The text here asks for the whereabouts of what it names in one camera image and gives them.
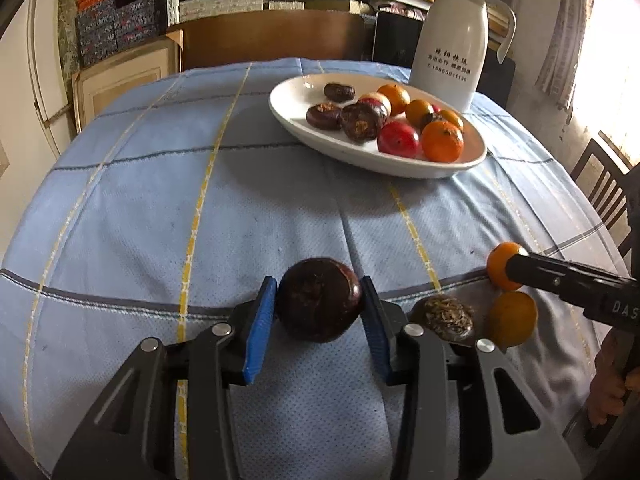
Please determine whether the brown flaky water chestnut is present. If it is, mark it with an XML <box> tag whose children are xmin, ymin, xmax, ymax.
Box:
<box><xmin>410</xmin><ymin>295</ymin><xmax>476</xmax><ymax>343</ymax></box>

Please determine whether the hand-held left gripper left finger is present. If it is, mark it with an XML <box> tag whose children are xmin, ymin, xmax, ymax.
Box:
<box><xmin>52</xmin><ymin>275</ymin><xmax>278</xmax><ymax>480</ymax></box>

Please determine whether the white door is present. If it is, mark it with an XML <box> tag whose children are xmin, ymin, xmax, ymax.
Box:
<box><xmin>27</xmin><ymin>0</ymin><xmax>77</xmax><ymax>157</ymax></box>

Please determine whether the patterned beige curtain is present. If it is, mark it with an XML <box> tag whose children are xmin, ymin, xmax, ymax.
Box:
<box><xmin>535</xmin><ymin>0</ymin><xmax>596</xmax><ymax>111</ymax></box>

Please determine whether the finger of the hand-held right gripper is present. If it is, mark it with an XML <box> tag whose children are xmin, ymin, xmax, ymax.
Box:
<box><xmin>505</xmin><ymin>252</ymin><xmax>632</xmax><ymax>307</ymax></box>

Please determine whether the wrinkled orange mandarin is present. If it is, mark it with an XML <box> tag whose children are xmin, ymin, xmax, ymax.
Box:
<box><xmin>420</xmin><ymin>120</ymin><xmax>465</xmax><ymax>164</ymax></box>

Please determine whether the white thermos jug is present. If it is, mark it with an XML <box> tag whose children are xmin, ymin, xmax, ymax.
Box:
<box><xmin>409</xmin><ymin>0</ymin><xmax>517</xmax><ymax>115</ymax></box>

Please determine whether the red round fruit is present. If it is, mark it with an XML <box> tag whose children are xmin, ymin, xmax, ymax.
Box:
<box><xmin>376</xmin><ymin>120</ymin><xmax>421</xmax><ymax>159</ymax></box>

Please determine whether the blue checked tablecloth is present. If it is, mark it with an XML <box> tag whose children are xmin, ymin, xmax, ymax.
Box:
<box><xmin>0</xmin><ymin>57</ymin><xmax>632</xmax><ymax>480</ymax></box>

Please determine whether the dark wooden chair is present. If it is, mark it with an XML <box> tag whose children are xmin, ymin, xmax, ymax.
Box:
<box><xmin>570</xmin><ymin>138</ymin><xmax>633</xmax><ymax>258</ymax></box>

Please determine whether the cream framed panel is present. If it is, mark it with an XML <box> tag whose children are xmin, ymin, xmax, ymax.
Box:
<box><xmin>71</xmin><ymin>42</ymin><xmax>183</xmax><ymax>133</ymax></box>

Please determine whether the brown wooden board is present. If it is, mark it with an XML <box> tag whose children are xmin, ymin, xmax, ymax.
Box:
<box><xmin>167</xmin><ymin>10</ymin><xmax>376</xmax><ymax>72</ymax></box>

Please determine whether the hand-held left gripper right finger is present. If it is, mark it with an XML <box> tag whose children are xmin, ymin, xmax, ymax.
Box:
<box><xmin>359</xmin><ymin>275</ymin><xmax>583</xmax><ymax>480</ymax></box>

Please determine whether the white oval plate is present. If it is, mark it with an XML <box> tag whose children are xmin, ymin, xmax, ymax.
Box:
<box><xmin>268</xmin><ymin>74</ymin><xmax>488</xmax><ymax>180</ymax></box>

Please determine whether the orange kumquat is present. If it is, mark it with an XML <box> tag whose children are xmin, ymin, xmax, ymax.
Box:
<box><xmin>404</xmin><ymin>99</ymin><xmax>435</xmax><ymax>130</ymax></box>
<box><xmin>435</xmin><ymin>109</ymin><xmax>465</xmax><ymax>133</ymax></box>
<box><xmin>488</xmin><ymin>291</ymin><xmax>539</xmax><ymax>351</ymax></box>
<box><xmin>486</xmin><ymin>242</ymin><xmax>528</xmax><ymax>292</ymax></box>

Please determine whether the small orange mandarin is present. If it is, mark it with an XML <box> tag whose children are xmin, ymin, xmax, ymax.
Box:
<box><xmin>376</xmin><ymin>83</ymin><xmax>411</xmax><ymax>116</ymax></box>

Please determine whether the dark brown water chestnut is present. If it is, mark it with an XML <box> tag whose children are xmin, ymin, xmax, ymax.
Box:
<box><xmin>305</xmin><ymin>102</ymin><xmax>343</xmax><ymax>130</ymax></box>

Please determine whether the person's right hand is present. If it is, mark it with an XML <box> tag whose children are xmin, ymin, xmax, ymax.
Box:
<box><xmin>589</xmin><ymin>331</ymin><xmax>640</xmax><ymax>423</ymax></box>

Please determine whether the white striped flat box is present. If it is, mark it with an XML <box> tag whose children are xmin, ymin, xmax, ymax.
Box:
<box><xmin>179</xmin><ymin>0</ymin><xmax>266</xmax><ymax>17</ymax></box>

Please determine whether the small dark oblong fruit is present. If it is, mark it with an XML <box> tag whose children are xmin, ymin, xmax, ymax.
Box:
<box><xmin>323</xmin><ymin>82</ymin><xmax>357</xmax><ymax>103</ymax></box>

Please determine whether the black case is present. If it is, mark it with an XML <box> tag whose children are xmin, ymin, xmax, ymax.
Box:
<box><xmin>372</xmin><ymin>5</ymin><xmax>426</xmax><ymax>68</ymax></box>

